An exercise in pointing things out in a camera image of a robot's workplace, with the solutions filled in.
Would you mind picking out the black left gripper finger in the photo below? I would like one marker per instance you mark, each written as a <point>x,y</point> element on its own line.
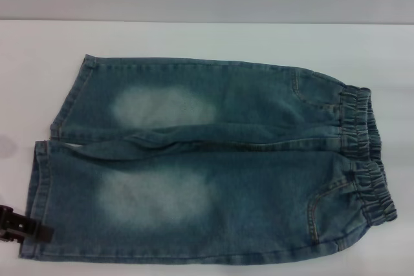
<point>29,227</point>
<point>8,236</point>

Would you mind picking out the blue washed denim shorts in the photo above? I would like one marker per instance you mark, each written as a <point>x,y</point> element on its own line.
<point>226,192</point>

